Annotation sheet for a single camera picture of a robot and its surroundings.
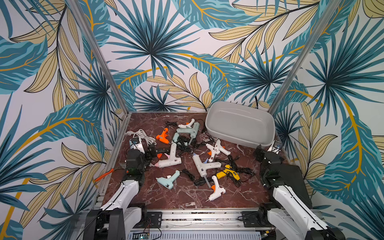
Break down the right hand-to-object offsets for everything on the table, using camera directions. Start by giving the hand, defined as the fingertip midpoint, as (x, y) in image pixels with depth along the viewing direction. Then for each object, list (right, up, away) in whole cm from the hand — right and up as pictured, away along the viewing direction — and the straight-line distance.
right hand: (269, 149), depth 82 cm
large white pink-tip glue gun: (-54, -8, +8) cm, 55 cm away
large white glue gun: (-36, -11, +6) cm, 38 cm away
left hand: (-68, +1, +4) cm, 69 cm away
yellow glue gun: (-24, -15, +5) cm, 29 cm away
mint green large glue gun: (-41, +9, +21) cm, 47 cm away
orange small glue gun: (-62, +5, +21) cm, 66 cm away
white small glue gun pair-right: (-25, -1, +14) cm, 29 cm away
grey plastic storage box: (-6, +13, +28) cm, 32 cm away
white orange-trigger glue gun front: (-28, -22, 0) cm, 36 cm away
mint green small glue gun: (-55, -19, +2) cm, 58 cm away
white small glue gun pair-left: (-30, -7, +11) cm, 33 cm away
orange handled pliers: (-93, -16, +6) cm, 94 cm away
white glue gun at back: (-44, +13, +26) cm, 53 cm away
